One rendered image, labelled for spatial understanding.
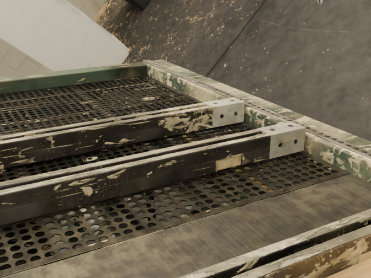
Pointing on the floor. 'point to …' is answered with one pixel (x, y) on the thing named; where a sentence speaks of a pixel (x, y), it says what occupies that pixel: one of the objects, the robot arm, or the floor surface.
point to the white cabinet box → (58, 35)
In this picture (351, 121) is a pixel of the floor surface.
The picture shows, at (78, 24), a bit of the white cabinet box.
